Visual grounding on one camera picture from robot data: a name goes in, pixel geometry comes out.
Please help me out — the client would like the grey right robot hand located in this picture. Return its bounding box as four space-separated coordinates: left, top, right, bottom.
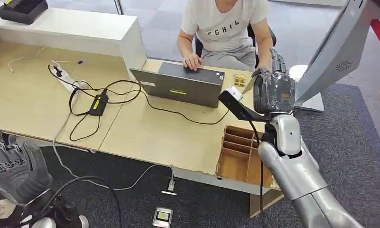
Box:
252 47 297 116

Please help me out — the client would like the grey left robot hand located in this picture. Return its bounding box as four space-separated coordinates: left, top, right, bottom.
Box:
0 128 54 206

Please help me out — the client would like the white round stool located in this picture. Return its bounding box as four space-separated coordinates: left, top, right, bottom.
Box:
288 64 309 85

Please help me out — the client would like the small gold patterned pack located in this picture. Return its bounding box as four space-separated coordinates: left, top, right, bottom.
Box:
233 73 247 87

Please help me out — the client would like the black office chair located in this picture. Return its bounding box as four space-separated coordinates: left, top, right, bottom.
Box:
194 23 277 69

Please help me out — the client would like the grey kiosk stand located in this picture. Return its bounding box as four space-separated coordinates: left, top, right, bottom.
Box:
292 0 373 113

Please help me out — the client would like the wooden divided card box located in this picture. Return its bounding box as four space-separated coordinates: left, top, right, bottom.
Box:
215 125 274 189

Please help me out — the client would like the person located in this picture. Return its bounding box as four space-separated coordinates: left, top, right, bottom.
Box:
177 0 274 72

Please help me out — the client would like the grey laptop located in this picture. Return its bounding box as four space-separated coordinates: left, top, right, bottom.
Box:
130 61 226 109

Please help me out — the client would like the black laptop power adapter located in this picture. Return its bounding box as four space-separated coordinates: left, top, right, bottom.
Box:
89 93 110 117

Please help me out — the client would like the wooden desk leg panel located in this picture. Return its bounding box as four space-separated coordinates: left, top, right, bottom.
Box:
249 188 285 219

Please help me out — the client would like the white power strip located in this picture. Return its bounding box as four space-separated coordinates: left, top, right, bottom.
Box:
50 60 90 95

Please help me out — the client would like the small silver box yellow label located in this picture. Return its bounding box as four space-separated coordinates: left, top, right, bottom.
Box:
151 207 174 228

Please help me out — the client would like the white counter block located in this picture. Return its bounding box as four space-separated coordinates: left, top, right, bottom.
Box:
0 7 148 71

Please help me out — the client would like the black device with yellow label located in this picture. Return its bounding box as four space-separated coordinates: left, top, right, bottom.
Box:
0 0 49 26

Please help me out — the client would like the metal pole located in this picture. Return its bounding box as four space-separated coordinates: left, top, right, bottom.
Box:
113 0 124 16

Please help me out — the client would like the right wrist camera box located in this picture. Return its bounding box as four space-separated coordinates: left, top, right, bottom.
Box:
218 85 270 123

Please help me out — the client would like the thick black cable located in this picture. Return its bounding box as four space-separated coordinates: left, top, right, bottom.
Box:
36 175 123 228

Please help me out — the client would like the black power cable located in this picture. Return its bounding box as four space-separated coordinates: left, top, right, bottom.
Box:
47 64 231 142

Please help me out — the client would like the grey-white long cable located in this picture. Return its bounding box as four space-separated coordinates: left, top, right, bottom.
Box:
53 91 176 192

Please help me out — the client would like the thin white cable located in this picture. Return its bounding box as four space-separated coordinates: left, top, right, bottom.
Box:
7 46 73 74

